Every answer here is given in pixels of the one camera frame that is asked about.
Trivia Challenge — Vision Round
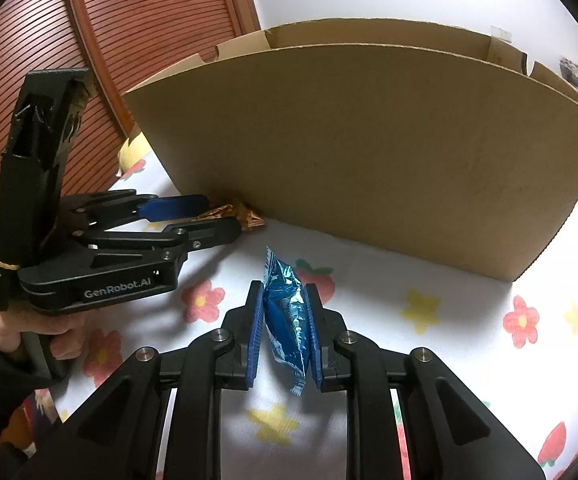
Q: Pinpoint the small orange brown candy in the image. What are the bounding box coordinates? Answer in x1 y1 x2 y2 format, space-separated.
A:
196 200 265 231

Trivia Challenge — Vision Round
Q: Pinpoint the teal candy wrapper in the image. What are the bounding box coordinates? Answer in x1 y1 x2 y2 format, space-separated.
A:
263 247 310 396

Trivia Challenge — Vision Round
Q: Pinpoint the person's left hand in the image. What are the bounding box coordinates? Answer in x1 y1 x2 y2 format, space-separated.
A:
0 304 88 361

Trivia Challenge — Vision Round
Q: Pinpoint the yellow Pikachu plush toy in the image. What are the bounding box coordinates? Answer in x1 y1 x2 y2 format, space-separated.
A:
118 132 152 177

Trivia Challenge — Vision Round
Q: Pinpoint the wooden louvered wardrobe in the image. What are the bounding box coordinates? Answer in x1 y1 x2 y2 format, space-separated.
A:
0 0 260 193

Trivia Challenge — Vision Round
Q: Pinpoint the brown cardboard box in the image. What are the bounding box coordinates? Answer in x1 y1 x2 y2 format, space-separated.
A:
124 18 578 281

